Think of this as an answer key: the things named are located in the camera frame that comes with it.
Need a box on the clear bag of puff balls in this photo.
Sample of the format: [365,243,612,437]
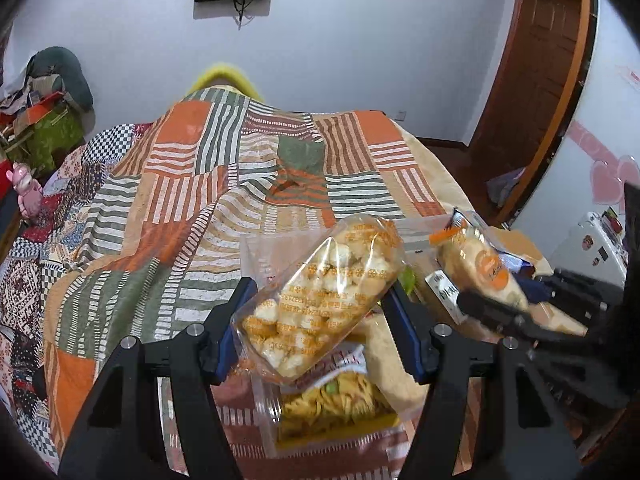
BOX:
[232,214,405,387]

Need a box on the checkered patchwork quilt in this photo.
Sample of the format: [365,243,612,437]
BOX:
[0,122,156,461]

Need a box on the black monitor cable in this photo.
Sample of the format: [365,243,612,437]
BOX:
[232,0,257,29]

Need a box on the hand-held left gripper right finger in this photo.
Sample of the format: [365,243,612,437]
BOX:
[381,284,587,480]

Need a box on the green box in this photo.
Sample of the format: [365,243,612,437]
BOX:
[22,105,85,173]

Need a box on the red and yellow snack bag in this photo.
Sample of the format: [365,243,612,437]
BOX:
[252,342,403,458]

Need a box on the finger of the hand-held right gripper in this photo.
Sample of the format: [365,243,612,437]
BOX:
[535,269,610,312]
[457,290,548,347]

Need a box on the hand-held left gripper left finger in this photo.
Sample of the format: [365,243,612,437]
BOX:
[57,276,259,480]

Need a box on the striped patchwork blanket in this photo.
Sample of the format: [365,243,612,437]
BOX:
[40,85,501,480]

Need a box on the yellow pillow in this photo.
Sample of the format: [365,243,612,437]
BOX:
[186,61,266,101]

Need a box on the grey cloth on floor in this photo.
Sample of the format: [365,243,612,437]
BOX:
[486,167,526,208]

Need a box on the wooden door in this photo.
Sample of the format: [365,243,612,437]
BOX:
[470,0,598,226]

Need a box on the pile of clutter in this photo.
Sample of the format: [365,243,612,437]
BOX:
[0,72,68,133]

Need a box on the blue snack bag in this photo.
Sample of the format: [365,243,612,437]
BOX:
[492,250,543,281]

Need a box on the small white fridge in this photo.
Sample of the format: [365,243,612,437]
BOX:
[565,210,630,286]

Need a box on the pink rabbit toy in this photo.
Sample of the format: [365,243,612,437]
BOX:
[7,162,45,220]

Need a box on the brown biscuit pack white label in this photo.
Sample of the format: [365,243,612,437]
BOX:
[424,270,468,325]

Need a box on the pink heart wall sticker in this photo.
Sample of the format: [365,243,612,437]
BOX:
[567,120,640,207]

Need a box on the orange-edged rice cracker pack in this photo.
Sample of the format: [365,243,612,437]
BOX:
[429,208,531,311]

